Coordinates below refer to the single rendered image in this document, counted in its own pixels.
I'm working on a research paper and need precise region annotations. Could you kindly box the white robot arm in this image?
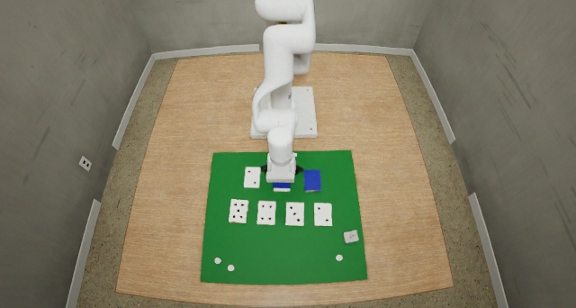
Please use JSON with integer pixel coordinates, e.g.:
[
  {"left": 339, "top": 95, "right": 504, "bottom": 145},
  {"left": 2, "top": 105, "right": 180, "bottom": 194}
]
[{"left": 252, "top": 0, "right": 316, "bottom": 182}]

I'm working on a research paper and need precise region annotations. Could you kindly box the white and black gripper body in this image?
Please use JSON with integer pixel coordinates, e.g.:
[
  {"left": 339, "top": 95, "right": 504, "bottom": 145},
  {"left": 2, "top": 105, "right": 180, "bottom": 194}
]
[{"left": 267, "top": 153, "right": 296, "bottom": 174}]

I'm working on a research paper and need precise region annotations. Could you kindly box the green felt mat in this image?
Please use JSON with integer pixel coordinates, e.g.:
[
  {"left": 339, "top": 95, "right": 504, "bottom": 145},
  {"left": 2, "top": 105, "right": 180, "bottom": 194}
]
[{"left": 200, "top": 150, "right": 368, "bottom": 285}]

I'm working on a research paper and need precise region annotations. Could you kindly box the blue card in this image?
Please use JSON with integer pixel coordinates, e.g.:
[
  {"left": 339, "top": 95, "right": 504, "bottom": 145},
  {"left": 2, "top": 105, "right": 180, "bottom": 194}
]
[
  {"left": 304, "top": 170, "right": 321, "bottom": 191},
  {"left": 274, "top": 183, "right": 290, "bottom": 189}
]

